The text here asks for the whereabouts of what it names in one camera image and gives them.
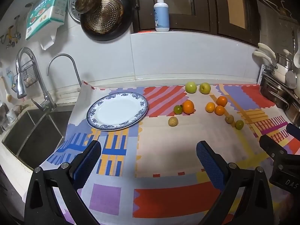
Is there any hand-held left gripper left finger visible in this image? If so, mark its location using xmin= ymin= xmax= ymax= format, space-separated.
xmin=24 ymin=140 xmax=102 ymax=225

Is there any green and white tissue pack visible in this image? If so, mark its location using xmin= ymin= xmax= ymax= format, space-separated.
xmin=25 ymin=0 xmax=70 ymax=41

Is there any large orange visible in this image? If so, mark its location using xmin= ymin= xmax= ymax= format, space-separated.
xmin=182 ymin=100 xmax=195 ymax=114

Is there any blue and white pump bottle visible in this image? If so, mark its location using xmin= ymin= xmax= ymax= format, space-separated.
xmin=153 ymin=0 xmax=170 ymax=32

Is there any white-handled steel pan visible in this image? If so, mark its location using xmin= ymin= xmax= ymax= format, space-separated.
xmin=252 ymin=42 xmax=300 ymax=83

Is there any chrome pull-down faucet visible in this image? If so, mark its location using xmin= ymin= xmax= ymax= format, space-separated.
xmin=16 ymin=47 xmax=57 ymax=111

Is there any perforated metal steamer plate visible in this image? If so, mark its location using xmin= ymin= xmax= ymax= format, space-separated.
xmin=68 ymin=0 xmax=132 ymax=23

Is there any stainless steel pot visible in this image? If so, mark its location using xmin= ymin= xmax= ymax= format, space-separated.
xmin=259 ymin=73 xmax=300 ymax=121

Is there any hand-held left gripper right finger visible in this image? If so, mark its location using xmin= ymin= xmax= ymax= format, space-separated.
xmin=196 ymin=141 xmax=275 ymax=225

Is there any black wire basket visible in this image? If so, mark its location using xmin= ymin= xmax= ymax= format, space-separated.
xmin=11 ymin=60 xmax=38 ymax=93

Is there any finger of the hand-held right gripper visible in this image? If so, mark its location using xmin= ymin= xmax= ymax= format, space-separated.
xmin=259 ymin=134 xmax=291 ymax=169
xmin=286 ymin=123 xmax=300 ymax=142

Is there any green apple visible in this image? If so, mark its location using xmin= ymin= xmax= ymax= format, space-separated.
xmin=185 ymin=82 xmax=197 ymax=94
xmin=199 ymin=82 xmax=211 ymax=95

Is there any metal spatula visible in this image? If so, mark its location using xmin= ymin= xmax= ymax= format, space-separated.
xmin=285 ymin=27 xmax=299 ymax=90

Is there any slim gooseneck faucet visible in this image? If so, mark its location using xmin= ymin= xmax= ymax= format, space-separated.
xmin=47 ymin=53 xmax=82 ymax=92

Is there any colourful printed cloth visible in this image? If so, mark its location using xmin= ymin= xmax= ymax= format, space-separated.
xmin=41 ymin=80 xmax=300 ymax=225

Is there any stainless steel sink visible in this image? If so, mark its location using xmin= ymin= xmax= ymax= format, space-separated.
xmin=1 ymin=109 xmax=76 ymax=170

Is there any yellow bicycle wall hook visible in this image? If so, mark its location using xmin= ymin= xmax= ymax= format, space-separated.
xmin=0 ymin=16 xmax=22 ymax=50

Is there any white wall socket panel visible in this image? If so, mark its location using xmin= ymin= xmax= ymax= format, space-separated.
xmin=259 ymin=64 xmax=268 ymax=85

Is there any black frying pan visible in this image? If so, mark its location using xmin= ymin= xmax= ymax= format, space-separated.
xmin=80 ymin=0 xmax=133 ymax=42

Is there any blue-rimmed white plate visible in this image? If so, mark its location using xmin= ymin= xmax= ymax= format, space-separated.
xmin=86 ymin=92 xmax=149 ymax=131

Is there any golden perforated strainer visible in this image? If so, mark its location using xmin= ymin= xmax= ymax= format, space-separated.
xmin=84 ymin=0 xmax=125 ymax=34

